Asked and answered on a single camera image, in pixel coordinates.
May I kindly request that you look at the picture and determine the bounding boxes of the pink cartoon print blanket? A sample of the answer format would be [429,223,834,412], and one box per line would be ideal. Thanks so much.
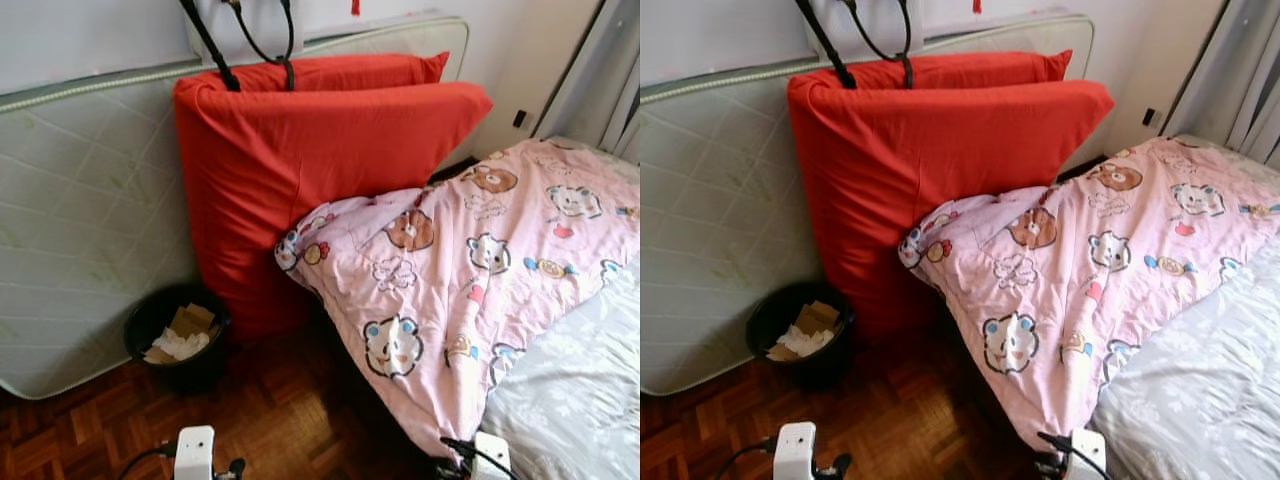
[273,138,641,461]
[898,135,1280,451]

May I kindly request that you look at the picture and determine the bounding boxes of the white quilted mattress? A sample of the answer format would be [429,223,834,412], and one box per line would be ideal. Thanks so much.
[0,12,471,401]
[640,12,1096,396]

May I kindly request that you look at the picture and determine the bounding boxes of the large red cushion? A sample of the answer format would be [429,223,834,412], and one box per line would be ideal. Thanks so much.
[173,80,494,341]
[787,78,1116,341]

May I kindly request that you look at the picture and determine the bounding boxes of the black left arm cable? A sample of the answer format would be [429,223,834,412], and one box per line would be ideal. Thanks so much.
[715,438,778,480]
[118,445,178,480]

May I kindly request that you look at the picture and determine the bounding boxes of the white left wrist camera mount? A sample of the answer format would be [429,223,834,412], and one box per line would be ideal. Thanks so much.
[775,422,818,480]
[175,426,216,480]

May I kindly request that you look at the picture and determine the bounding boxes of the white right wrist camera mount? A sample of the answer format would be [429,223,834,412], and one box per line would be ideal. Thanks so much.
[1070,428,1109,480]
[472,432,513,480]

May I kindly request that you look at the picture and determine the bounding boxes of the thick black hanging strap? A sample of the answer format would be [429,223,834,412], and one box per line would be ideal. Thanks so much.
[180,0,241,93]
[795,0,856,91]

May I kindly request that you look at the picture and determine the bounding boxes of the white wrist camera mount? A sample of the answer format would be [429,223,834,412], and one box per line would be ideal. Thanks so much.
[175,426,216,480]
[1070,428,1109,480]
[775,422,818,480]
[472,432,513,480]

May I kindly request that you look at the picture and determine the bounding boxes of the bed with grey floral cover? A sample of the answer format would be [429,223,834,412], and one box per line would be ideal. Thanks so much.
[480,135,641,480]
[1090,133,1280,480]

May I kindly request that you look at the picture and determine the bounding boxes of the grey curtain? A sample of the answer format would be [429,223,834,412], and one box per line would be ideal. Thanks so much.
[540,0,641,161]
[1165,0,1280,171]

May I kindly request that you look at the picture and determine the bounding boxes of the white crumpled tissue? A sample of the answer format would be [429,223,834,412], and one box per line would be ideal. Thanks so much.
[143,328,211,364]
[765,325,836,363]

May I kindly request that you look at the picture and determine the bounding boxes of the brown cardboard piece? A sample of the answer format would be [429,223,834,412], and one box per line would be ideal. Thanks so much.
[795,300,841,336]
[168,303,216,341]

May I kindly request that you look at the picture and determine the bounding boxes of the flat red cushion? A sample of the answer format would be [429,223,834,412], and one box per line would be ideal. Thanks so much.
[850,50,1073,91]
[235,52,451,93]

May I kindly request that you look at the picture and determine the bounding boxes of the thin black looped cable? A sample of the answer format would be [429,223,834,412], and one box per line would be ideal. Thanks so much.
[842,0,913,89]
[225,0,298,93]

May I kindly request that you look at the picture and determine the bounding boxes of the black waste bin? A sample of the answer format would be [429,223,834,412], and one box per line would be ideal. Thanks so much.
[745,281,858,386]
[123,283,233,386]

